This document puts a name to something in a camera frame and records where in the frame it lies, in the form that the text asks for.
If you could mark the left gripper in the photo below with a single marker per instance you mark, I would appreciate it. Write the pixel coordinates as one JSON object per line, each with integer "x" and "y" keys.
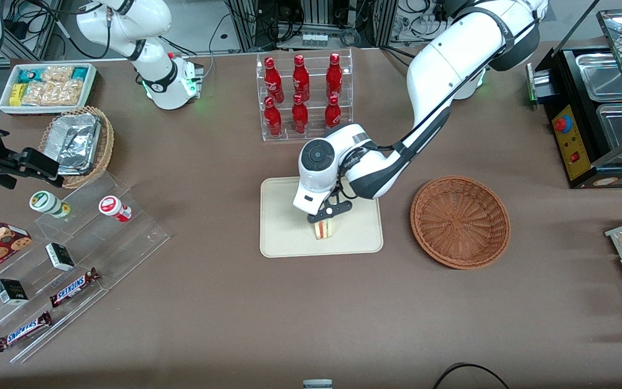
{"x": 335, "y": 190}

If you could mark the triangular sandwich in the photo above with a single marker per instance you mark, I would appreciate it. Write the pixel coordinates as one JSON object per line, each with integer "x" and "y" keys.
{"x": 326, "y": 229}

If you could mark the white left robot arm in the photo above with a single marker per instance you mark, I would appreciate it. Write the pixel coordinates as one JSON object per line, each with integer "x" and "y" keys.
{"x": 451, "y": 59}

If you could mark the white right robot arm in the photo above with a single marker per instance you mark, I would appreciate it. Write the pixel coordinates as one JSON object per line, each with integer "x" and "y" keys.
{"x": 154, "y": 70}

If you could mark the cream rectangular plastic tray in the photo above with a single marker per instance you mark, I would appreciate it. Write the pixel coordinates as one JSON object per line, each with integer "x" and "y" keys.
{"x": 284, "y": 232}

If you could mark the light wicker basket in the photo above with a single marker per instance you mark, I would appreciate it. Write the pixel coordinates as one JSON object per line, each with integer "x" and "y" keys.
{"x": 103, "y": 146}

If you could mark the brown round wicker basket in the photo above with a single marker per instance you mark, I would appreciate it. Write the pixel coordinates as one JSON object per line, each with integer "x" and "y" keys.
{"x": 459, "y": 221}

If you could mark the green lidded sunflower jar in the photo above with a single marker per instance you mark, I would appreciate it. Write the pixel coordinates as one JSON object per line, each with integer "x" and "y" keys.
{"x": 46, "y": 202}

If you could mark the silver foil wrapped pack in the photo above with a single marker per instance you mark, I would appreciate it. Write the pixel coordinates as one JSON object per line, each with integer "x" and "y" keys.
{"x": 73, "y": 162}
{"x": 76, "y": 132}

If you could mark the white rectangular snack bin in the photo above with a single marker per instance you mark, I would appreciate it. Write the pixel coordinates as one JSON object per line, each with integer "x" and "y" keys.
{"x": 6, "y": 105}

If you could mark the yellow snack packet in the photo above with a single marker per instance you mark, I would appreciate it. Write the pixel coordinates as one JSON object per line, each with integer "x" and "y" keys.
{"x": 17, "y": 94}

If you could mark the clear rice cracker packet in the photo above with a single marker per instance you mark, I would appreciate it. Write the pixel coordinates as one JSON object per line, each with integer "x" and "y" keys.
{"x": 49, "y": 93}
{"x": 58, "y": 73}

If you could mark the clear acrylic bottle rack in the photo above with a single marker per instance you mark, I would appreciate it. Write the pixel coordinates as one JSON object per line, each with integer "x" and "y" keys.
{"x": 313, "y": 129}

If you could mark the small black carton box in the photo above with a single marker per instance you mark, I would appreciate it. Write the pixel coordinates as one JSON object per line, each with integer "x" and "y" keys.
{"x": 60, "y": 256}
{"x": 10, "y": 292}

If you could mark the teal snack packet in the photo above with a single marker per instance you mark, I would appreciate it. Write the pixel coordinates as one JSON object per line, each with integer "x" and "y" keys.
{"x": 80, "y": 72}
{"x": 30, "y": 74}

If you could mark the red lidded white jar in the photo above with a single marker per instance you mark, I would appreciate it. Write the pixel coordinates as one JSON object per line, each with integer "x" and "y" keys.
{"x": 114, "y": 208}

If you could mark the red cola bottle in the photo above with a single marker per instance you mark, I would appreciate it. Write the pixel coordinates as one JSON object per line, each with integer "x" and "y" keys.
{"x": 333, "y": 112}
{"x": 272, "y": 119}
{"x": 272, "y": 78}
{"x": 299, "y": 116}
{"x": 334, "y": 73}
{"x": 300, "y": 75}

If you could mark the clear acrylic stepped display stand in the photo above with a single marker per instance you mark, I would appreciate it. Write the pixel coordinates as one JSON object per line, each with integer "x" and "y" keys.
{"x": 116, "y": 243}

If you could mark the brown Snickers chocolate bar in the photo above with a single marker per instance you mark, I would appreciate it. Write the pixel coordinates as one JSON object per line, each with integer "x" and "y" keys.
{"x": 23, "y": 330}
{"x": 73, "y": 287}

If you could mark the small grey table edge device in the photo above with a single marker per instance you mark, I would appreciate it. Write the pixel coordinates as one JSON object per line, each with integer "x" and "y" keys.
{"x": 317, "y": 384}

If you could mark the white power strip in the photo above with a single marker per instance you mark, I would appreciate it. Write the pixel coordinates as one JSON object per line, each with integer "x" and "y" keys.
{"x": 313, "y": 39}

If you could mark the black food warmer machine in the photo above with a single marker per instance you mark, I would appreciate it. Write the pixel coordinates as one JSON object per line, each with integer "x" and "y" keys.
{"x": 575, "y": 140}

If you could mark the aluminium profile frame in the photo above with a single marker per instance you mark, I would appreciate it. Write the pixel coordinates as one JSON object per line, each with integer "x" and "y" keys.
{"x": 246, "y": 21}

